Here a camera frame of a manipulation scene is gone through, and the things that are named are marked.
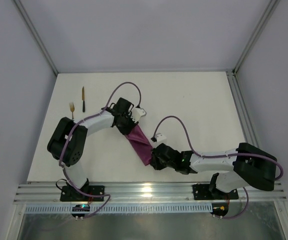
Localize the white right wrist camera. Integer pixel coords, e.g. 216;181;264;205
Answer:
151;133;167;144

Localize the purple cloth napkin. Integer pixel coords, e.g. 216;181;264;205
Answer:
125;125;153;166

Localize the aluminium front rail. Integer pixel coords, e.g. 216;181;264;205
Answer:
13;181;287;204

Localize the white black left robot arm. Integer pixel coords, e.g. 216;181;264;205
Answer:
47;97;147;190

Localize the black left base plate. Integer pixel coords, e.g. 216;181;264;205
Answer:
60;183;106;202

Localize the aluminium right side rail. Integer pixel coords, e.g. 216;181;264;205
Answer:
225;70;271;181

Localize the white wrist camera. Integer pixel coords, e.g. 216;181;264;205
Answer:
131;107;147;123
151;133;167;144

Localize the slotted grey cable duct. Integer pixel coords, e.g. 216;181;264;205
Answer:
24;202;212;214

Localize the right corner frame post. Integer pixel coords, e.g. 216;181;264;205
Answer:
232;0;280;75

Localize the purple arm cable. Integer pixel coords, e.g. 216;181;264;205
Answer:
58;81;142;221
153;115;285;221

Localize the left controller board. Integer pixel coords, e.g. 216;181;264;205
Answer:
71;203;90;220

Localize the gold fork black handle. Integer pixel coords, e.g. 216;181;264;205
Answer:
69;102;75;120

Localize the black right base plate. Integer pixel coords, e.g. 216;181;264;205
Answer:
192;183;239;201

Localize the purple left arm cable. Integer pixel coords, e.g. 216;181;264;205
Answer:
58;81;142;221

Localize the gold knife black handle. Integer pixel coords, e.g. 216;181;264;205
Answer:
81;86;86;113

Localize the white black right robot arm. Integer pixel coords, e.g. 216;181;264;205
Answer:
150;142;277;200

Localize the left corner frame post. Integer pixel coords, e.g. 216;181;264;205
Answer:
12;0;59;76

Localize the right controller board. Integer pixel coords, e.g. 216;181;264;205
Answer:
210;204;229;220

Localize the corner frame post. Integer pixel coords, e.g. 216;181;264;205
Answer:
232;0;280;75
12;0;59;76

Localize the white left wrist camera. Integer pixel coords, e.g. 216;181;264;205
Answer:
131;107;147;123

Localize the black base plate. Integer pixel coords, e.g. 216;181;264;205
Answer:
60;183;106;202
192;183;239;201

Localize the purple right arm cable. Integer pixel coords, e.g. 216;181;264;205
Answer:
153;115;285;221

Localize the aluminium rail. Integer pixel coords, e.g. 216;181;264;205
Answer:
13;181;287;204
225;70;271;181

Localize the controller board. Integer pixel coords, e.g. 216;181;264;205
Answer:
210;204;229;220
71;203;90;220

